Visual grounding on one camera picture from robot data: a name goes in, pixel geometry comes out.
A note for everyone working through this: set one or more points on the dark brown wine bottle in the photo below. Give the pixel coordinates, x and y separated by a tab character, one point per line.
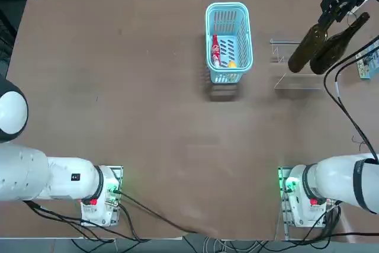
308	48
331	51

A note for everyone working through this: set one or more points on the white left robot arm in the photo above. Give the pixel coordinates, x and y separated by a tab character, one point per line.
35	173

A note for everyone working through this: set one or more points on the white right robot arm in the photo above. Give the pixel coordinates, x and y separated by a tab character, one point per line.
331	176

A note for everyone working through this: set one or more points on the clear acrylic stepped shelf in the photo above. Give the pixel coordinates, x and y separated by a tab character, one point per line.
296	84

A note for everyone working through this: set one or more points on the blue printed paper bag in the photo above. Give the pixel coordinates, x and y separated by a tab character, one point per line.
368	69

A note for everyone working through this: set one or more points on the light blue plastic basket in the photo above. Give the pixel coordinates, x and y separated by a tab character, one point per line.
245	57

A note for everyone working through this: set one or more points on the small yellow toy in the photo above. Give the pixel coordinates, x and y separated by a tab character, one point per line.
231	64

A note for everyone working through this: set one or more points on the red cola bottle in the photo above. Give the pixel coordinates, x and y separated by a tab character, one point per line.
215	50

